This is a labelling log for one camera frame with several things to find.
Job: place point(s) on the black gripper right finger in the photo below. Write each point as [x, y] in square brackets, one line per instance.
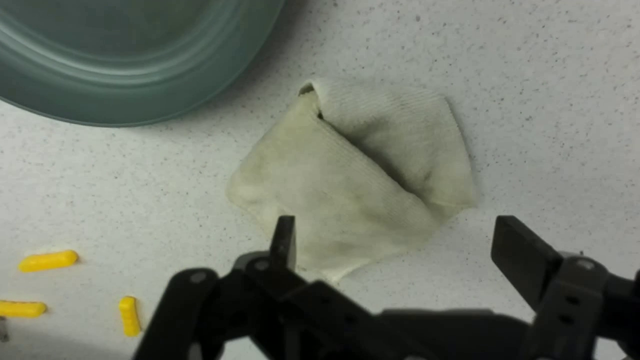
[573, 300]

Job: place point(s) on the dark green round plate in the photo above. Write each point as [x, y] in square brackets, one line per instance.
[100, 52]

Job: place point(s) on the beige cloth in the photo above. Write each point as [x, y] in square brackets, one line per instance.
[332, 186]

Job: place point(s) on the small yellow capsule piece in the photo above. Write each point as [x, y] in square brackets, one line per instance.
[21, 309]
[130, 315]
[48, 261]

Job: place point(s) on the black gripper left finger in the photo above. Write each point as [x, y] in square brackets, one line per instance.
[201, 313]

